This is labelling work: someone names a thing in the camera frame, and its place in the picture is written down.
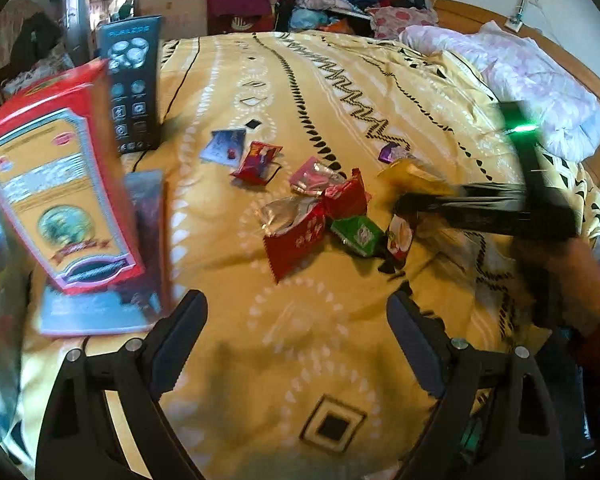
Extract purple snack packet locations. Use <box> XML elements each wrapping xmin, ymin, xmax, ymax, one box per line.
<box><xmin>379</xmin><ymin>142</ymin><xmax>412</xmax><ymax>165</ymax></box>

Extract dark door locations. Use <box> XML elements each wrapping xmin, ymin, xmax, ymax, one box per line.
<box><xmin>62</xmin><ymin>0</ymin><xmax>88</xmax><ymax>66</ymax></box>

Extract grey-blue chocolate packet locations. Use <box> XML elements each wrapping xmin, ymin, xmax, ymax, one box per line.
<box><xmin>201</xmin><ymin>129</ymin><xmax>248</xmax><ymax>166</ymax></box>

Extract yellow snack packet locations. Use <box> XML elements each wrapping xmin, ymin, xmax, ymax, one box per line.
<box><xmin>376</xmin><ymin>158</ymin><xmax>456</xmax><ymax>198</ymax></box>

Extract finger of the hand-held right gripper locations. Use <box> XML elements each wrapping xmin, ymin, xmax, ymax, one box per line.
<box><xmin>394</xmin><ymin>185</ymin><xmax>468</xmax><ymax>226</ymax></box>

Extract clear silver snack packet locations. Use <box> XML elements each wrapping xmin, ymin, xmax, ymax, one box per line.
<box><xmin>257</xmin><ymin>196</ymin><xmax>326</xmax><ymax>237</ymax></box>

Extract large cardboard box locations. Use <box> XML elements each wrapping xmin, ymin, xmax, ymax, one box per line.
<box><xmin>135</xmin><ymin>0</ymin><xmax>211</xmax><ymax>38</ymax></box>

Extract red and white snack packet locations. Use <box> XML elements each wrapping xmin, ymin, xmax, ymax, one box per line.
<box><xmin>380</xmin><ymin>212</ymin><xmax>416</xmax><ymax>273</ymax></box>

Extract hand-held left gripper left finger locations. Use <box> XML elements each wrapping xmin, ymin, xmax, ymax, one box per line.
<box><xmin>35</xmin><ymin>289</ymin><xmax>208</xmax><ymax>480</ymax></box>

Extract pink floral pillow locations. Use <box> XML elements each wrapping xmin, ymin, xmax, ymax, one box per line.
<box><xmin>365</xmin><ymin>5</ymin><xmax>438</xmax><ymax>41</ymax></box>

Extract plain red snack packet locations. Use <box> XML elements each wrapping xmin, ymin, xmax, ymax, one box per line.
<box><xmin>322</xmin><ymin>169</ymin><xmax>370</xmax><ymax>221</ymax></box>

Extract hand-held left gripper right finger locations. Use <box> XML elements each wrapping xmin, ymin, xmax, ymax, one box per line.
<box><xmin>386</xmin><ymin>290</ymin><xmax>566</xmax><ymax>480</ymax></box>

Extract wooden headboard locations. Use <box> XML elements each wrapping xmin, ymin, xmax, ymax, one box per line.
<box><xmin>432</xmin><ymin>0</ymin><xmax>600</xmax><ymax>196</ymax></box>

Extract person's right hand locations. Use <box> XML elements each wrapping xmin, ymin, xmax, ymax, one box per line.
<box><xmin>512</xmin><ymin>237</ymin><xmax>600</xmax><ymax>336</ymax></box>

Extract red and gold box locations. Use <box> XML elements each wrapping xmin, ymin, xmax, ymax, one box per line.
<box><xmin>0</xmin><ymin>57</ymin><xmax>147</xmax><ymax>296</ymax></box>

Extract white pink quilt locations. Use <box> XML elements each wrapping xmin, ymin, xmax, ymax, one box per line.
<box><xmin>397</xmin><ymin>20</ymin><xmax>600</xmax><ymax>161</ymax></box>

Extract black shaver box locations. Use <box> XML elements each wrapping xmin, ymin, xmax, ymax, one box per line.
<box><xmin>96</xmin><ymin>16</ymin><xmax>163</xmax><ymax>156</ymax></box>

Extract green snack packet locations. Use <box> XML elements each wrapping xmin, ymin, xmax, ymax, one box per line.
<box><xmin>330</xmin><ymin>215</ymin><xmax>385</xmax><ymax>258</ymax></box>

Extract black jacket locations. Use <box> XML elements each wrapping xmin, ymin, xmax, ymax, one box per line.
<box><xmin>12</xmin><ymin>12</ymin><xmax>63</xmax><ymax>68</ymax></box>

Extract pink snack packet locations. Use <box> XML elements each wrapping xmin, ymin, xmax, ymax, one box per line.
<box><xmin>289</xmin><ymin>156</ymin><xmax>348</xmax><ymax>196</ymax></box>

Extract red snack packet blue picture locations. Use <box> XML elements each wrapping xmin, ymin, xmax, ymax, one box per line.
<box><xmin>230</xmin><ymin>141</ymin><xmax>284</xmax><ymax>184</ymax></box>

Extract pink striped cloth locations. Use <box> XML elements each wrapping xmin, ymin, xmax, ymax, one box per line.
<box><xmin>0</xmin><ymin>0</ymin><xmax>46</xmax><ymax>46</ymax></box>

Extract red snack packet white prints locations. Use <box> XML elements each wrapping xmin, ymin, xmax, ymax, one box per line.
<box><xmin>262</xmin><ymin>205</ymin><xmax>331</xmax><ymax>283</ymax></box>

